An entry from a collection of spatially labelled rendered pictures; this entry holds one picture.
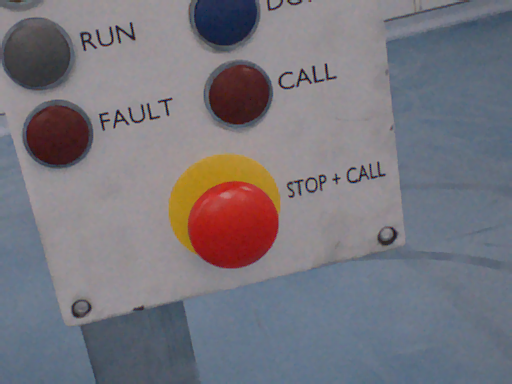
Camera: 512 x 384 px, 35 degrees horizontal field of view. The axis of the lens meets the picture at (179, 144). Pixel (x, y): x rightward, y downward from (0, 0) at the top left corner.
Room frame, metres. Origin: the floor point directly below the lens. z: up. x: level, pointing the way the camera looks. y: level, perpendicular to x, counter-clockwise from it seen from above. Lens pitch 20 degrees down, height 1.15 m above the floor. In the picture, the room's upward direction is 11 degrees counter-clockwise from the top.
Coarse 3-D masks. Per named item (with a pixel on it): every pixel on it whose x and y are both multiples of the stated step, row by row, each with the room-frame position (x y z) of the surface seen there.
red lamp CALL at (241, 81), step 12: (228, 72) 0.33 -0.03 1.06; (240, 72) 0.33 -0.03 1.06; (252, 72) 0.33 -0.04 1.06; (216, 84) 0.33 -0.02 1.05; (228, 84) 0.33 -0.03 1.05; (240, 84) 0.33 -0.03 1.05; (252, 84) 0.33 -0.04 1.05; (264, 84) 0.33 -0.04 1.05; (216, 96) 0.33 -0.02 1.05; (228, 96) 0.33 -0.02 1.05; (240, 96) 0.33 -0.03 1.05; (252, 96) 0.33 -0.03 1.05; (264, 96) 0.33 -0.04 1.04; (216, 108) 0.33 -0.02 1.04; (228, 108) 0.33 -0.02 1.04; (240, 108) 0.33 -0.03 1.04; (252, 108) 0.33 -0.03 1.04; (228, 120) 0.33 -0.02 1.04; (240, 120) 0.33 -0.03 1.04; (252, 120) 0.33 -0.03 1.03
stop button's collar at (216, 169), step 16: (208, 160) 0.33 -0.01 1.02; (224, 160) 0.33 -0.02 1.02; (240, 160) 0.33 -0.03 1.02; (192, 176) 0.33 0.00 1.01; (208, 176) 0.33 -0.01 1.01; (224, 176) 0.33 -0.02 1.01; (240, 176) 0.33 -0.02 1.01; (256, 176) 0.33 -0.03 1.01; (272, 176) 0.33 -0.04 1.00; (320, 176) 0.34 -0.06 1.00; (336, 176) 0.34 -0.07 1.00; (368, 176) 0.34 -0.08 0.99; (176, 192) 0.33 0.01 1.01; (192, 192) 0.33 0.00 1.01; (272, 192) 0.33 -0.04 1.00; (176, 208) 0.33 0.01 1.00; (176, 224) 0.33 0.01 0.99
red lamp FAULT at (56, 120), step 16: (48, 112) 0.32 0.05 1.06; (64, 112) 0.32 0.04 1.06; (32, 128) 0.32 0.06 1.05; (48, 128) 0.32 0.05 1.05; (64, 128) 0.32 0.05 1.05; (80, 128) 0.32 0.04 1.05; (32, 144) 0.32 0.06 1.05; (48, 144) 0.32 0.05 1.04; (64, 144) 0.32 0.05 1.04; (80, 144) 0.32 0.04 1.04; (48, 160) 0.32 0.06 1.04; (64, 160) 0.32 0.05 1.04
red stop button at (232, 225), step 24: (216, 192) 0.31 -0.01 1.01; (240, 192) 0.31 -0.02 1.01; (264, 192) 0.31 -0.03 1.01; (192, 216) 0.31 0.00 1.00; (216, 216) 0.30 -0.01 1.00; (240, 216) 0.30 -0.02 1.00; (264, 216) 0.31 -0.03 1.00; (192, 240) 0.31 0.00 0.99; (216, 240) 0.30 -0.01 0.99; (240, 240) 0.30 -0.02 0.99; (264, 240) 0.31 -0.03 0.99; (216, 264) 0.31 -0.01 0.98; (240, 264) 0.31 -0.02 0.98
